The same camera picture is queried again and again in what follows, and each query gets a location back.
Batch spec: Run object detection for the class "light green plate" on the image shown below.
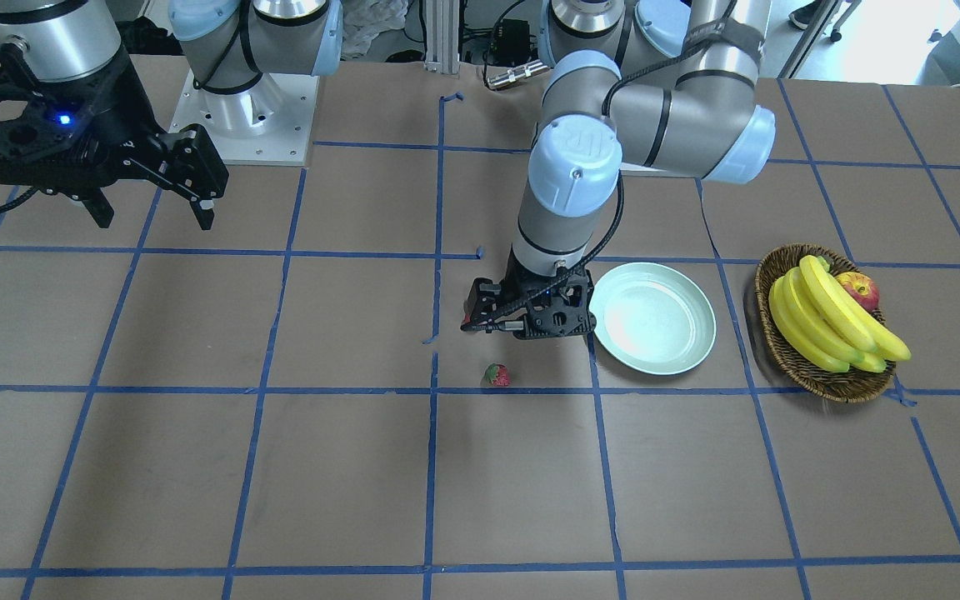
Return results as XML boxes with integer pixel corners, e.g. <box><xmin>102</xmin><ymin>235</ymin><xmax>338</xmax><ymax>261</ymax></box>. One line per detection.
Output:
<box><xmin>589</xmin><ymin>262</ymin><xmax>717</xmax><ymax>376</ymax></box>

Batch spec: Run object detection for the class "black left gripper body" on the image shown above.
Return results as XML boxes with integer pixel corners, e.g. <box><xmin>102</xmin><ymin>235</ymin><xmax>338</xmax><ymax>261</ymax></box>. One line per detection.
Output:
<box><xmin>463</xmin><ymin>253</ymin><xmax>597</xmax><ymax>339</ymax></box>

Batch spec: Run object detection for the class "aluminium frame post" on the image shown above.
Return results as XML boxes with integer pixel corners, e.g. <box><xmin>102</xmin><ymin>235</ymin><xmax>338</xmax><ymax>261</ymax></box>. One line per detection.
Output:
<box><xmin>419</xmin><ymin>0</ymin><xmax>462</xmax><ymax>78</ymax></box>

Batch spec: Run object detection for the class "red yellow apple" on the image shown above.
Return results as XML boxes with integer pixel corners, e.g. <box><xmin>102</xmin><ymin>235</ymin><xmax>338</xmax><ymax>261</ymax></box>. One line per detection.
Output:
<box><xmin>835</xmin><ymin>271</ymin><xmax>880</xmax><ymax>313</ymax></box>

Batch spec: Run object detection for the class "yellow banana bunch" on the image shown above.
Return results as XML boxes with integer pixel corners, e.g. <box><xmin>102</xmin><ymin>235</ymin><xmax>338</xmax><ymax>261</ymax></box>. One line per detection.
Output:
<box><xmin>768</xmin><ymin>255</ymin><xmax>912</xmax><ymax>373</ymax></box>

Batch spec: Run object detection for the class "silver cable connector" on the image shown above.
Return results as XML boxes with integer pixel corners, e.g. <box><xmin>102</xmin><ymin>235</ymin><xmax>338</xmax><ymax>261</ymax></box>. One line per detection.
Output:
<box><xmin>483</xmin><ymin>60</ymin><xmax>549</xmax><ymax>92</ymax></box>

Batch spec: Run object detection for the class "brown wicker basket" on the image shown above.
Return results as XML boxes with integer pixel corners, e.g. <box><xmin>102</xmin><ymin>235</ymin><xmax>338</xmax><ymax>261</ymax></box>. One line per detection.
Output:
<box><xmin>743</xmin><ymin>243</ymin><xmax>897</xmax><ymax>403</ymax></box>

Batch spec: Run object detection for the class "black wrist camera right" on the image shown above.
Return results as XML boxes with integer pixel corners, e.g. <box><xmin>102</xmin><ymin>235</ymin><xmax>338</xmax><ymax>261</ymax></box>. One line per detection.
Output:
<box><xmin>0</xmin><ymin>37</ymin><xmax>130</xmax><ymax>188</ymax></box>

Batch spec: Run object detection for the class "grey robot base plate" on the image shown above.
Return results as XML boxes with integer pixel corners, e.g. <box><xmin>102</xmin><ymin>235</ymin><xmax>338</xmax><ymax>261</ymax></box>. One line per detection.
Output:
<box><xmin>170</xmin><ymin>72</ymin><xmax>323</xmax><ymax>167</ymax></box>

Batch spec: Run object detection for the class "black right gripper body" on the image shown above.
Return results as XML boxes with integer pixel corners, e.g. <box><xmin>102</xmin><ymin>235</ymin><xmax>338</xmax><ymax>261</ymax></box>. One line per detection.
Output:
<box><xmin>113</xmin><ymin>50</ymin><xmax>229</xmax><ymax>205</ymax></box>

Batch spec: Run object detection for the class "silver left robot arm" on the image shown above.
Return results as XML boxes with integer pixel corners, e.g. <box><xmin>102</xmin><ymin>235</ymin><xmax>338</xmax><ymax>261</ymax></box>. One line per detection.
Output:
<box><xmin>461</xmin><ymin>1</ymin><xmax>776</xmax><ymax>339</ymax></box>

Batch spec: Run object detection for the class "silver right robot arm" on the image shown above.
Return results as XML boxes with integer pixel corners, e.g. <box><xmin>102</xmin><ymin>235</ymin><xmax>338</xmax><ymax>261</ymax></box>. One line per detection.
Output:
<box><xmin>0</xmin><ymin>1</ymin><xmax>343</xmax><ymax>229</ymax></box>

